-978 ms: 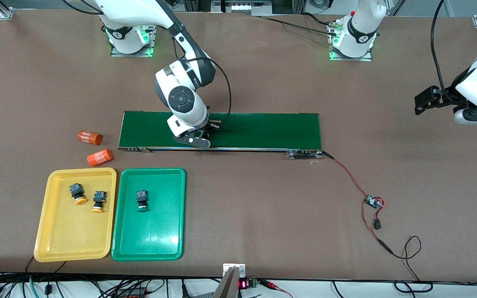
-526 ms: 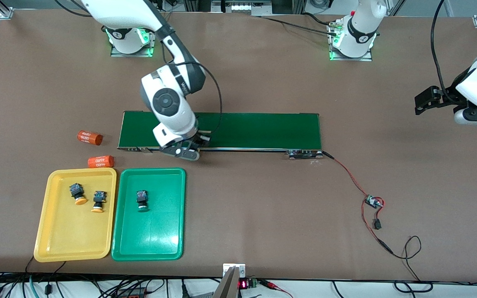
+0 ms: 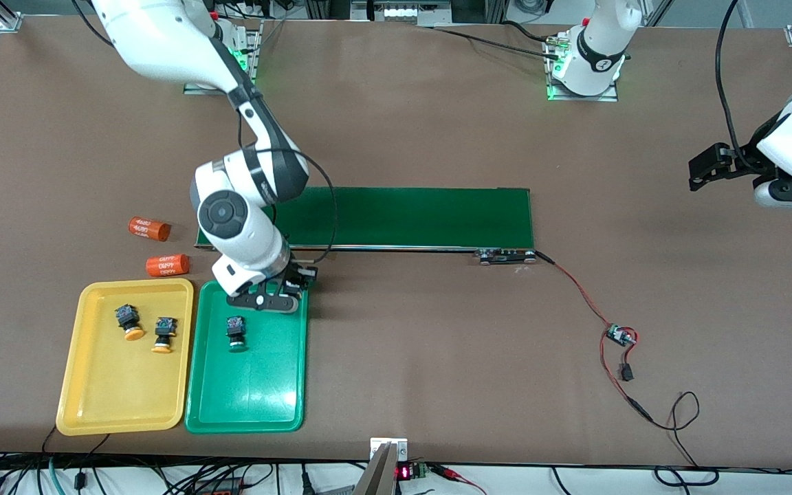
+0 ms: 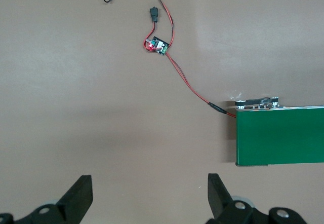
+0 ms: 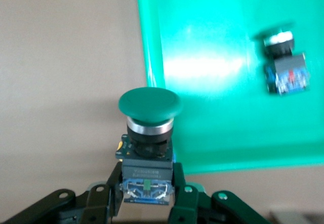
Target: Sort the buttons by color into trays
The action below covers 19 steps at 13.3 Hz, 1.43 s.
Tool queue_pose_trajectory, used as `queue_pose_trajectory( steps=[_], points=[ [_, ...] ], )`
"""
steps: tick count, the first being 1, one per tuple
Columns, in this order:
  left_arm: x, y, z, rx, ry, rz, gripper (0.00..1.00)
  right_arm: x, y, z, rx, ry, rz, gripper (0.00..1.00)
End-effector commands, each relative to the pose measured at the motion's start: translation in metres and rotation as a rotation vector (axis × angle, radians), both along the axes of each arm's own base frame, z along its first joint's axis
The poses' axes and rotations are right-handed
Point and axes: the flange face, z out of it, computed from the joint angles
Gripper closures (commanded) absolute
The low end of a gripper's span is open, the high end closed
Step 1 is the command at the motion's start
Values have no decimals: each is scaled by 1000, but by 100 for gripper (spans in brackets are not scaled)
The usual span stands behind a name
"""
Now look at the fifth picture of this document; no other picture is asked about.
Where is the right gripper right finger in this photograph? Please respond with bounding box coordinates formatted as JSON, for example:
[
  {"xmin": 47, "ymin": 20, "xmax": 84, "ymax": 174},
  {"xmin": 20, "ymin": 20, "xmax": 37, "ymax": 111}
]
[{"xmin": 168, "ymin": 162, "xmax": 271, "ymax": 224}]

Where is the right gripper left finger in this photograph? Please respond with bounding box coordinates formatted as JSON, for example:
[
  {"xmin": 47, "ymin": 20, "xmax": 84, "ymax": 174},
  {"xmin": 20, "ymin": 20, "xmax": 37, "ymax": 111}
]
[{"xmin": 2, "ymin": 162, "xmax": 123, "ymax": 224}]

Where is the green push button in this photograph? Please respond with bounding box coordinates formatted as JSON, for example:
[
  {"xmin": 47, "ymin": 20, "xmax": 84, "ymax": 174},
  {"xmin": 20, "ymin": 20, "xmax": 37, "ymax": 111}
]
[
  {"xmin": 115, "ymin": 87, "xmax": 183, "ymax": 206},
  {"xmin": 254, "ymin": 23, "xmax": 311, "ymax": 96}
]

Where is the green plastic tray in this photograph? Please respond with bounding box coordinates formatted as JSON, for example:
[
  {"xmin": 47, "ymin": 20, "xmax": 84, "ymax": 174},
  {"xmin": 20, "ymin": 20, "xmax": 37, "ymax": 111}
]
[{"xmin": 135, "ymin": 0, "xmax": 324, "ymax": 175}]

